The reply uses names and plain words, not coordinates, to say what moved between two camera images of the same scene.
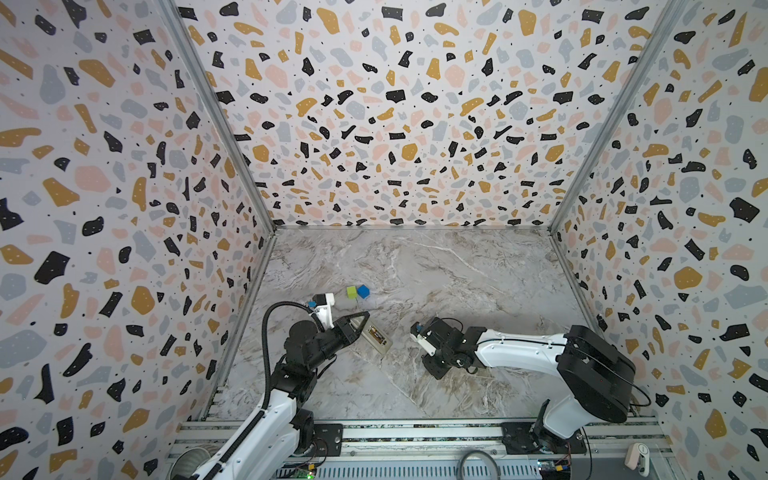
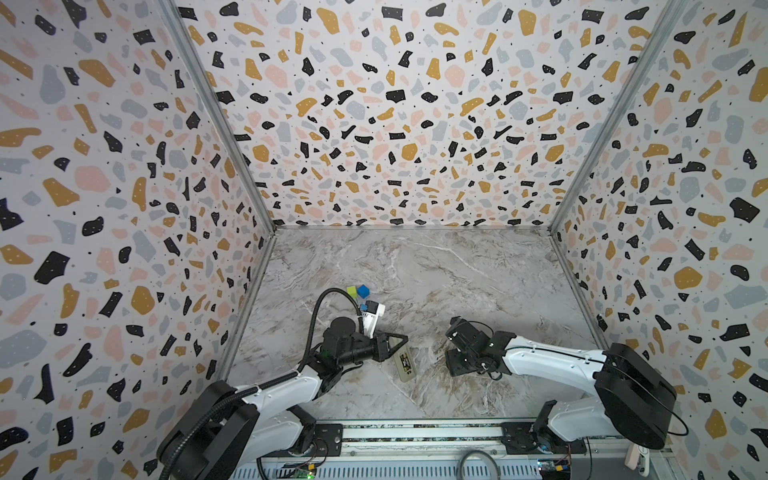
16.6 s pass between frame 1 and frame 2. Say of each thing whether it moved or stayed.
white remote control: moved
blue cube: stayed
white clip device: stayed
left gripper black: moved
